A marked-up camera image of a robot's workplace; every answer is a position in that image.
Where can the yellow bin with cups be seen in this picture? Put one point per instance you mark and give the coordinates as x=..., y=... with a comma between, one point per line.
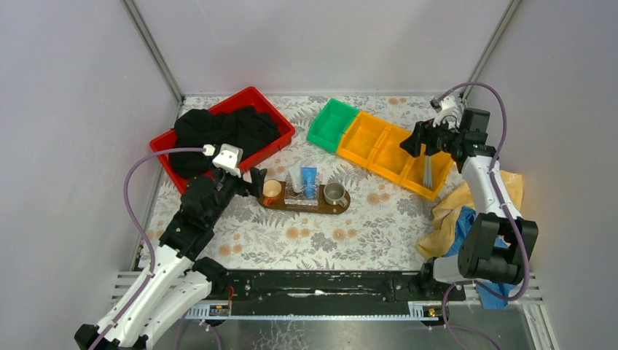
x=360, y=138

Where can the yellow bin with toothpaste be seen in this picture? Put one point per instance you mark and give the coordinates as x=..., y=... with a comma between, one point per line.
x=388, y=159

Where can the red plastic bin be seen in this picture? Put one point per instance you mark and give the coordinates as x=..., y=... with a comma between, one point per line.
x=249, y=96

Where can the left aluminium frame post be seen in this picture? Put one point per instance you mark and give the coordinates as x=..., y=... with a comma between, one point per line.
x=142, y=29

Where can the blue toothpaste tube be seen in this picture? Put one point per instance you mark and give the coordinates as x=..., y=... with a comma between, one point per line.
x=308, y=181

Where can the grey metal cup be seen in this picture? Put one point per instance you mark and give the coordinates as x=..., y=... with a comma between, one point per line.
x=335, y=194

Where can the aluminium frame post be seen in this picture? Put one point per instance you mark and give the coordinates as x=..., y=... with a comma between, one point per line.
x=503, y=25
x=142, y=29

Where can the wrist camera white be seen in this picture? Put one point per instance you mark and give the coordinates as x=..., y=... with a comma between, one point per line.
x=449, y=110
x=225, y=156

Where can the right aluminium frame post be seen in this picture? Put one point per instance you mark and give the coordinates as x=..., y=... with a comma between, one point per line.
x=503, y=25

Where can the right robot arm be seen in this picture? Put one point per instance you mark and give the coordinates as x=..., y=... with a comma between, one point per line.
x=498, y=246

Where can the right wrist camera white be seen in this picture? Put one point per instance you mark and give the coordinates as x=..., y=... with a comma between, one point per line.
x=449, y=110

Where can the green plastic bin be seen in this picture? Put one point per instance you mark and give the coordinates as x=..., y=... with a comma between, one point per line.
x=331, y=123

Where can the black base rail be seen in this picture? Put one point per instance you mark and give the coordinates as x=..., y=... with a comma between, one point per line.
x=301, y=295

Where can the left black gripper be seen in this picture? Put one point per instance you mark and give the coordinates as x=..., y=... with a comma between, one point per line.
x=246, y=182

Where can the yellow cloth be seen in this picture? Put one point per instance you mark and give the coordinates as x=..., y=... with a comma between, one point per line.
x=437, y=243

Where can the packaged toothbrush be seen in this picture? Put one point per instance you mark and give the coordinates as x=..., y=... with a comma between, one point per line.
x=427, y=173

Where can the white toothpaste tube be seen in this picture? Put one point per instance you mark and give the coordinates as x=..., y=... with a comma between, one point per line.
x=295, y=176

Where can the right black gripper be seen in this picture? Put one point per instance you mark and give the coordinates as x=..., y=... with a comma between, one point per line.
x=412, y=145

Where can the oval wooden tray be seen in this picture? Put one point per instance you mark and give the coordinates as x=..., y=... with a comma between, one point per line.
x=323, y=207

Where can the black cloth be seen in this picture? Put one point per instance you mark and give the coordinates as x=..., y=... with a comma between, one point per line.
x=245, y=128

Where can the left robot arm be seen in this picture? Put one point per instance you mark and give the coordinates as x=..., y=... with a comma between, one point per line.
x=169, y=251

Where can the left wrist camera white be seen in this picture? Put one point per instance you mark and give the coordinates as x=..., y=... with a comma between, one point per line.
x=225, y=156

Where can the yellow bin with toothbrushes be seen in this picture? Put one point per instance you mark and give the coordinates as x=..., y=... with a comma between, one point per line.
x=413, y=177

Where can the blue cloth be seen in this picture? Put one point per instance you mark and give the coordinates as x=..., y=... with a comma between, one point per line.
x=492, y=298

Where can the orange ceramic cup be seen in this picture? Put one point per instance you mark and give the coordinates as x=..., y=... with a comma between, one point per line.
x=271, y=192

